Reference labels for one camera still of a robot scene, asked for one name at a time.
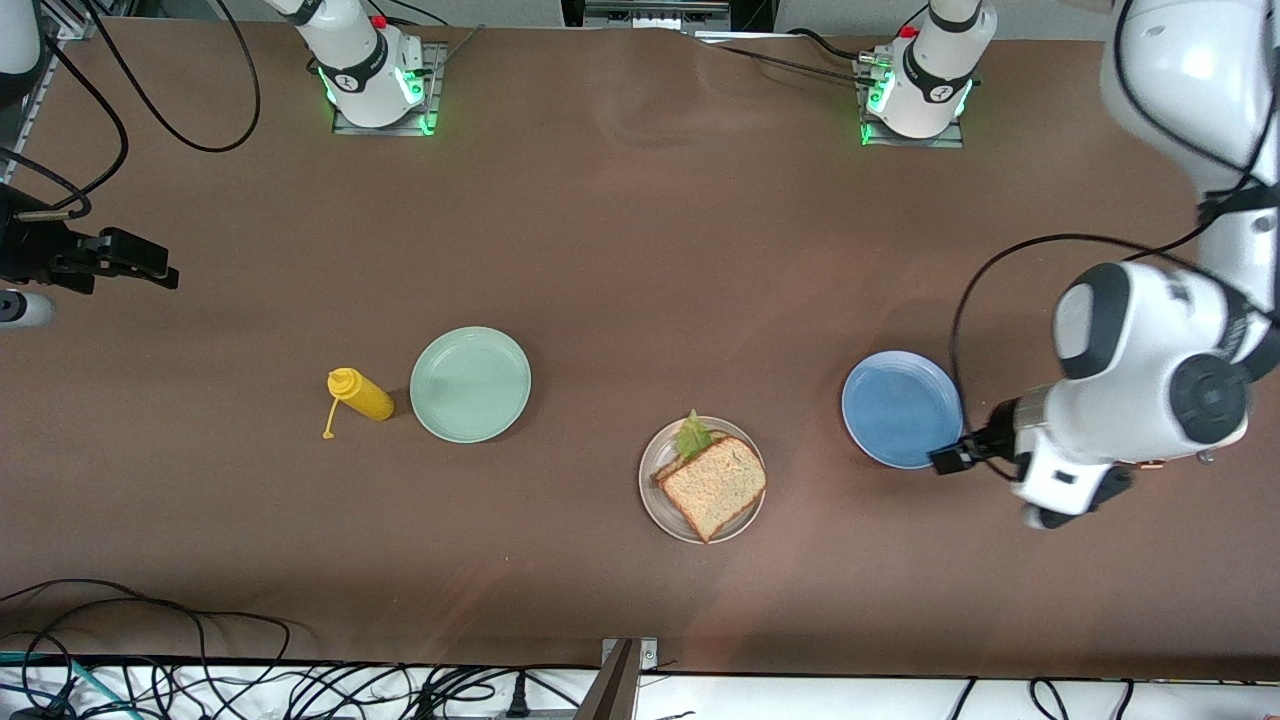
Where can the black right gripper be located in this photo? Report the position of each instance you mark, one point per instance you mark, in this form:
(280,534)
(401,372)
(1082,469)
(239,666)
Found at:
(30,245)

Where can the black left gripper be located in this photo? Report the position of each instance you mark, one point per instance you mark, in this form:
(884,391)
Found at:
(990,439)

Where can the brown bread slice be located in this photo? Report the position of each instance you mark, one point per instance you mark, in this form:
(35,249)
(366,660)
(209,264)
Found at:
(715,488)
(668,468)

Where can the green lettuce leaf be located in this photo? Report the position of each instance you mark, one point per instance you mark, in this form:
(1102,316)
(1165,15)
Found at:
(693,440)

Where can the yellow squeeze bottle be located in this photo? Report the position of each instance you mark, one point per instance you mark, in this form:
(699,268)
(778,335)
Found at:
(365,395)

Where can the blue plate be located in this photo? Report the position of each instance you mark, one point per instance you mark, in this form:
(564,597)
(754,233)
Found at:
(890,405)

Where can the beige plate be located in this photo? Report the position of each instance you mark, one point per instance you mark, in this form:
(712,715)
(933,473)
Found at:
(655,500)

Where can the mint green plate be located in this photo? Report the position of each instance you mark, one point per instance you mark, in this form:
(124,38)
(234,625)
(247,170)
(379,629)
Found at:
(470,385)

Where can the white toaster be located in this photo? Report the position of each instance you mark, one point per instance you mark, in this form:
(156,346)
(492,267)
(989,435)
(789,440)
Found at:
(1205,457)

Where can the black power plug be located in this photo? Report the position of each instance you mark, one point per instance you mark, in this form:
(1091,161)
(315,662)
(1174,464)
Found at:
(517,700)

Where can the black equipment box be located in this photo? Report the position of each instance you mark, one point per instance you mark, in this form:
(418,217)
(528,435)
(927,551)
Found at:
(650,12)

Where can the aluminium frame profile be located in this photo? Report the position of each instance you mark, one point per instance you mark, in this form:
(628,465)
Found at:
(70,18)

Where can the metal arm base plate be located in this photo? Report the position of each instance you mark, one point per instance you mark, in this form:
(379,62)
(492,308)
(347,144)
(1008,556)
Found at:
(950,142)
(433,70)

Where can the grey metal bracket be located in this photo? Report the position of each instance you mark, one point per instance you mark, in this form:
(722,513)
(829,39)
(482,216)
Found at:
(615,690)

